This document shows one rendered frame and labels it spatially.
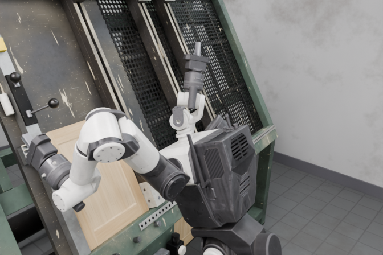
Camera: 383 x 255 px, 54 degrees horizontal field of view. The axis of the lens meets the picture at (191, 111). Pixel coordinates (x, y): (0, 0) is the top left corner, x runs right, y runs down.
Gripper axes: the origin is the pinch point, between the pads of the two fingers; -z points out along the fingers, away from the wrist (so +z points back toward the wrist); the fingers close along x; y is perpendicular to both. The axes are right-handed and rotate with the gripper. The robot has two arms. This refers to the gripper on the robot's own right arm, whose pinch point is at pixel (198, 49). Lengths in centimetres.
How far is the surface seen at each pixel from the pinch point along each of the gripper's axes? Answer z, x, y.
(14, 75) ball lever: 22, 72, -9
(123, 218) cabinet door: 76, 24, 2
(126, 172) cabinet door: 59, 22, 12
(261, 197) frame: 96, -120, 94
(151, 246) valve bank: 88, 11, -1
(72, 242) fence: 80, 47, -12
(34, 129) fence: 40, 63, -1
